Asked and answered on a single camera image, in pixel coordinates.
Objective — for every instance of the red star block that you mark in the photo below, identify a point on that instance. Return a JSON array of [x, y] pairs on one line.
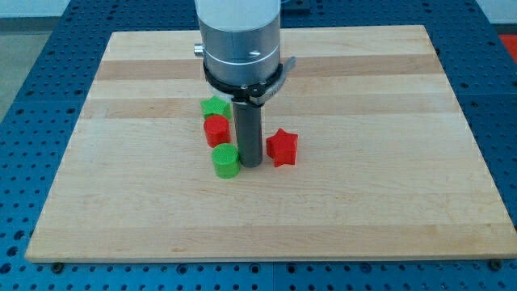
[[282, 148]]

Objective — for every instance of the light wooden board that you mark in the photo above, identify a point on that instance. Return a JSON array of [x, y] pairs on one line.
[[387, 167]]

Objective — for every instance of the green star block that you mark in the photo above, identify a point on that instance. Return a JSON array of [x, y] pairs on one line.
[[215, 106]]

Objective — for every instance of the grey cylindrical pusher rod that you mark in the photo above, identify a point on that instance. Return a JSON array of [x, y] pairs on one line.
[[248, 126]]

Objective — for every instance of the green cylinder block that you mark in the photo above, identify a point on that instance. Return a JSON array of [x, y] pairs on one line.
[[225, 159]]

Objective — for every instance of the black clamp with lever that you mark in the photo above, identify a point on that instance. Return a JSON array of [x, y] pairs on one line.
[[256, 94]]

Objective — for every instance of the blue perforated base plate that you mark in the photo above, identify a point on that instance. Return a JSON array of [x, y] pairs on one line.
[[39, 123]]

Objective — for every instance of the red cylinder block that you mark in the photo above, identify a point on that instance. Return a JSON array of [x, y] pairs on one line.
[[216, 129]]

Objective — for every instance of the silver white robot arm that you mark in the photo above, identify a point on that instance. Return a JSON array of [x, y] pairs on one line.
[[241, 39]]

